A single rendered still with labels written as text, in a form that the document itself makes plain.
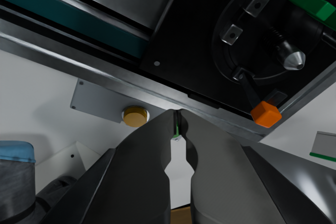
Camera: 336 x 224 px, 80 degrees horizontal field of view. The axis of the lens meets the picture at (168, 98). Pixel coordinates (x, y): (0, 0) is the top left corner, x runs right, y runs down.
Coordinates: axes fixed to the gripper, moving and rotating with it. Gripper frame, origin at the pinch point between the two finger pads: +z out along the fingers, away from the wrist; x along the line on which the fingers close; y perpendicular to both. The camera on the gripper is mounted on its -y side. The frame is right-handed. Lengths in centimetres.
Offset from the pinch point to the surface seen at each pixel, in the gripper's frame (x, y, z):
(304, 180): 160, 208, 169
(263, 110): 8.4, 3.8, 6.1
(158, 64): -2.1, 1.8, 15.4
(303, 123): 33, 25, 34
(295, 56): 11.2, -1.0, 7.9
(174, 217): -4, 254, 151
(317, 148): 23.5, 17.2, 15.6
